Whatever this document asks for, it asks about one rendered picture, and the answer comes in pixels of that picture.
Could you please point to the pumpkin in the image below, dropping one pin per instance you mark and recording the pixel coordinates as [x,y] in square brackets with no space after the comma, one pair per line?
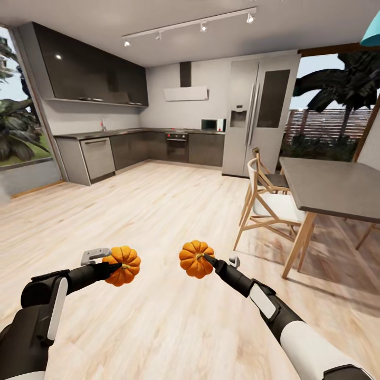
[130,265]
[192,260]

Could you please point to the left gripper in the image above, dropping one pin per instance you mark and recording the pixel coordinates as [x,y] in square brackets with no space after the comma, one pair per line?
[96,272]

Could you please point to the fridge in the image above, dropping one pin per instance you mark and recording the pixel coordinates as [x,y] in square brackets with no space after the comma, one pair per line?
[260,93]

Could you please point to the breakfast table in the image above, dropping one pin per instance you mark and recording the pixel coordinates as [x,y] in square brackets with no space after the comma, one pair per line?
[336,188]

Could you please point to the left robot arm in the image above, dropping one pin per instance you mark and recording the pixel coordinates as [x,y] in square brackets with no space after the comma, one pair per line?
[24,344]

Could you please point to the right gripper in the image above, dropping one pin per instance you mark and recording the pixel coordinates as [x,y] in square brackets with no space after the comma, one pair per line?
[228,274]

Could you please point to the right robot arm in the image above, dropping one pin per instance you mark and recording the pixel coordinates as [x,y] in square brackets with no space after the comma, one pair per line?
[313,357]

